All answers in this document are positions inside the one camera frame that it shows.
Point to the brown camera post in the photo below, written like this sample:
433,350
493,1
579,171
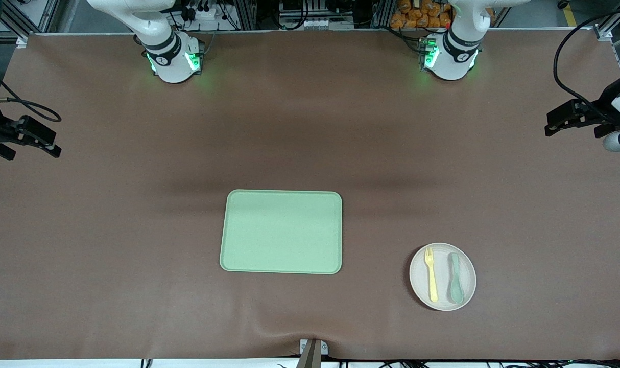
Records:
310,355

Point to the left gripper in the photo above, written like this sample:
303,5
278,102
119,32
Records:
599,113

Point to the white connector block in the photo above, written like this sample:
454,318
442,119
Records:
302,23

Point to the brown table mat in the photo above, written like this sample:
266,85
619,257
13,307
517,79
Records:
310,128

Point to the grey metal table bracket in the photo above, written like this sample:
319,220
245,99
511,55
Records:
324,348

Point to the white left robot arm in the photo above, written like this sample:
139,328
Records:
455,51

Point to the silver corner clamp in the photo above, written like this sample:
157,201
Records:
603,33
22,41

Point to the round beige plate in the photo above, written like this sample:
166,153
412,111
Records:
443,299

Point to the teal green plastic spoon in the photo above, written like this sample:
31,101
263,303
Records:
456,286

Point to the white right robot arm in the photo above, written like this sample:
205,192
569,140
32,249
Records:
169,56

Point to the light green rectangular tray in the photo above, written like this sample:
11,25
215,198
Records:
281,232

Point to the white power strip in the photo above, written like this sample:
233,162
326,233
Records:
203,13

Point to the pile of orange bread rolls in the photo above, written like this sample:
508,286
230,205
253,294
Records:
417,15

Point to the yellow plastic fork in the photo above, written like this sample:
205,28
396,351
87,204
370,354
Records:
432,276

